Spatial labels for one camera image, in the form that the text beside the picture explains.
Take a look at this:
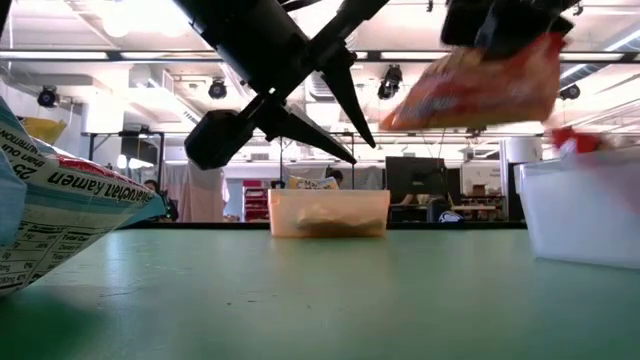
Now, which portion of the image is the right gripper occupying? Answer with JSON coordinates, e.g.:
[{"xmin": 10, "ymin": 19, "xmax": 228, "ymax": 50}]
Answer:
[{"xmin": 479, "ymin": 0, "xmax": 576, "ymax": 61}]

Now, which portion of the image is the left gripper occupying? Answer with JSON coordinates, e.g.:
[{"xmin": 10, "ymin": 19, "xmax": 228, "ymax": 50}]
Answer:
[{"xmin": 189, "ymin": 0, "xmax": 392, "ymax": 166}]

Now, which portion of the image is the red Maruchan ramen pack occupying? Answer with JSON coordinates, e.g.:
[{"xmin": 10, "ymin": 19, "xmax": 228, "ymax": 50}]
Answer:
[
  {"xmin": 379, "ymin": 32, "xmax": 567, "ymax": 133},
  {"xmin": 549, "ymin": 125, "xmax": 604, "ymax": 156}
]

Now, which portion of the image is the yellow noodle packet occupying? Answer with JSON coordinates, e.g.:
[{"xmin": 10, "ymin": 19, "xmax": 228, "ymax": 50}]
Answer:
[
  {"xmin": 294, "ymin": 202, "xmax": 387, "ymax": 237},
  {"xmin": 0, "ymin": 97, "xmax": 169, "ymax": 299}
]

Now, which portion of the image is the clear plastic tray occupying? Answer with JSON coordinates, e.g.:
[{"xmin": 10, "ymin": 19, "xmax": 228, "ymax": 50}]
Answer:
[{"xmin": 513, "ymin": 147, "xmax": 640, "ymax": 271}]

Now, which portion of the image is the yellow Maruchan ramen pack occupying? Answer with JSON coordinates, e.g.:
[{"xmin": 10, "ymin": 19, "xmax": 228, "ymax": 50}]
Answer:
[{"xmin": 19, "ymin": 117, "xmax": 69, "ymax": 146}]

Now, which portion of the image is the orange plastic tray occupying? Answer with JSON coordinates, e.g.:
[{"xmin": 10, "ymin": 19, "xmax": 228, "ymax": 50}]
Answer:
[{"xmin": 267, "ymin": 188, "xmax": 391, "ymax": 239}]

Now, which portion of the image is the black monitor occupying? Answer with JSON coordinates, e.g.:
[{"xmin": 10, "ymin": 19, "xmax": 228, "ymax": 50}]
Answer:
[{"xmin": 384, "ymin": 155, "xmax": 450, "ymax": 206}]

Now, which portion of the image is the red shelf rack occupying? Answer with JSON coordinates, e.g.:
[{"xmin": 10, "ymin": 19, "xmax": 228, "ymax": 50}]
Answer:
[{"xmin": 243, "ymin": 179, "xmax": 271, "ymax": 223}]

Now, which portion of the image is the white hanging cloth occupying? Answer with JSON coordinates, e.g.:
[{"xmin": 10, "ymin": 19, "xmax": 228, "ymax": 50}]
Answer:
[{"xmin": 178, "ymin": 158, "xmax": 231, "ymax": 224}]

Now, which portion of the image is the green table mat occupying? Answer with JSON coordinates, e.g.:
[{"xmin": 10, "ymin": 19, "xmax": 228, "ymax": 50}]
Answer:
[{"xmin": 0, "ymin": 227, "xmax": 640, "ymax": 360}]

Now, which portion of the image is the silver ventilation duct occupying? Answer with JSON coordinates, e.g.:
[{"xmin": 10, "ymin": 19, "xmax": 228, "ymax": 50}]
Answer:
[{"xmin": 302, "ymin": 49, "xmax": 366, "ymax": 151}]

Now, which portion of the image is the black station frame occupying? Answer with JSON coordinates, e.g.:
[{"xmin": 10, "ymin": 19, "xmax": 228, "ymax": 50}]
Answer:
[
  {"xmin": 87, "ymin": 129, "xmax": 167, "ymax": 197},
  {"xmin": 276, "ymin": 129, "xmax": 357, "ymax": 192}
]

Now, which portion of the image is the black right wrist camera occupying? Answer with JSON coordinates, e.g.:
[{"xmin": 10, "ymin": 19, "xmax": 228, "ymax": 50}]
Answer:
[{"xmin": 440, "ymin": 0, "xmax": 494, "ymax": 49}]

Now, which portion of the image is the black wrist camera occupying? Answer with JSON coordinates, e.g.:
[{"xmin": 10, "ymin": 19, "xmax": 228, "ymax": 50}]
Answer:
[
  {"xmin": 183, "ymin": 109, "xmax": 257, "ymax": 171},
  {"xmin": 440, "ymin": 0, "xmax": 494, "ymax": 49}
]

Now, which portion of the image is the black ceiling camera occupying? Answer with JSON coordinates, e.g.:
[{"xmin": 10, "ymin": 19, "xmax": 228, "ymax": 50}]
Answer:
[
  {"xmin": 207, "ymin": 78, "xmax": 229, "ymax": 101},
  {"xmin": 557, "ymin": 82, "xmax": 582, "ymax": 102},
  {"xmin": 37, "ymin": 84, "xmax": 60, "ymax": 109},
  {"xmin": 377, "ymin": 63, "xmax": 404, "ymax": 101}
]

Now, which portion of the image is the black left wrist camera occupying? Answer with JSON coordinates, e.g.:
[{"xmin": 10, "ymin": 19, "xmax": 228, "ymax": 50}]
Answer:
[{"xmin": 183, "ymin": 109, "xmax": 257, "ymax": 171}]

